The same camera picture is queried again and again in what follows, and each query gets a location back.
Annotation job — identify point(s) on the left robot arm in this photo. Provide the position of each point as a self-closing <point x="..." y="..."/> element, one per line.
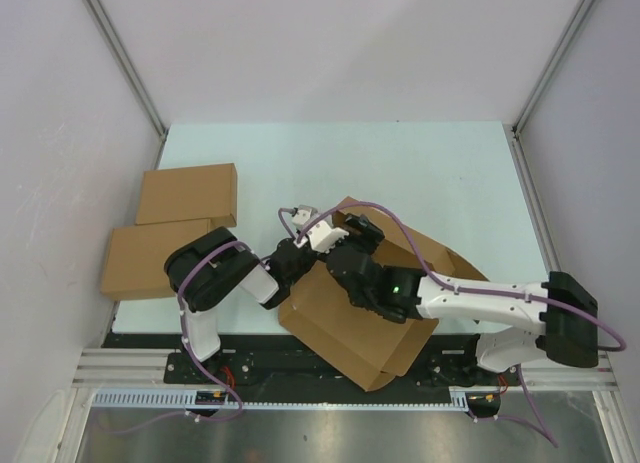
<point x="205" y="271"/>

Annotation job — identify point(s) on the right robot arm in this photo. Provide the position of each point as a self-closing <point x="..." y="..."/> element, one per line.
<point x="553" y="319"/>

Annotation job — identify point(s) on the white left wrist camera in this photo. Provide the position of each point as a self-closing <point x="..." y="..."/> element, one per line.
<point x="302" y="215"/>

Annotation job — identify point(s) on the grey slotted cable duct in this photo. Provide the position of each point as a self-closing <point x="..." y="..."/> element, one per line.
<point x="268" y="398"/>

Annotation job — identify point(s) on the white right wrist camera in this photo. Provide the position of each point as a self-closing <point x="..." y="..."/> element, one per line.
<point x="322" y="237"/>

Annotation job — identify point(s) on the right aluminium frame post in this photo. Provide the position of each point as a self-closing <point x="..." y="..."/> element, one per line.
<point x="569" y="35"/>

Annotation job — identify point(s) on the right aluminium side rail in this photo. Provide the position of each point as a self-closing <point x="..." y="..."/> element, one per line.
<point x="549" y="254"/>

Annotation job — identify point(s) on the front aluminium frame rail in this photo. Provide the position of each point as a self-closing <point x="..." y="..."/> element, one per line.
<point x="145" y="368"/>

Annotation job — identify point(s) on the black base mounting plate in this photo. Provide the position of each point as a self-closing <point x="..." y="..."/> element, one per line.
<point x="248" y="360"/>

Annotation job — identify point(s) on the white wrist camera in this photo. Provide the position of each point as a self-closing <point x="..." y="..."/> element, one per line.
<point x="322" y="237"/>
<point x="302" y="215"/>

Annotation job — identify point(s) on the upper folded cardboard box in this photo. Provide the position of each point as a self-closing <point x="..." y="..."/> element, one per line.
<point x="189" y="193"/>

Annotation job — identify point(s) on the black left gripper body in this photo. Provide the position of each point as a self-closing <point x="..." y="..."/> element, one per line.
<point x="307" y="260"/>

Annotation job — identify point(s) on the brown cardboard box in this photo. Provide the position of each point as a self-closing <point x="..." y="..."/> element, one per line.
<point x="367" y="349"/>

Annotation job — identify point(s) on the folded cardboard box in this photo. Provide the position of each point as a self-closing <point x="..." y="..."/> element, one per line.
<point x="135" y="258"/>
<point x="189" y="193"/>

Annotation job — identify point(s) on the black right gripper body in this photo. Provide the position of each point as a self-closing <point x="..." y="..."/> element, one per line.
<point x="357" y="300"/>

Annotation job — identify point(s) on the aluminium frame post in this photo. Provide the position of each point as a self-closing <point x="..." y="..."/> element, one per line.
<point x="569" y="35"/>
<point x="108" y="31"/>

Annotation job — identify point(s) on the lower folded cardboard box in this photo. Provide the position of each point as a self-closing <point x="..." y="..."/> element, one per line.
<point x="135" y="258"/>

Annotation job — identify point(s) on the left aluminium frame post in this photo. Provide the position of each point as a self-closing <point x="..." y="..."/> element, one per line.
<point x="108" y="31"/>

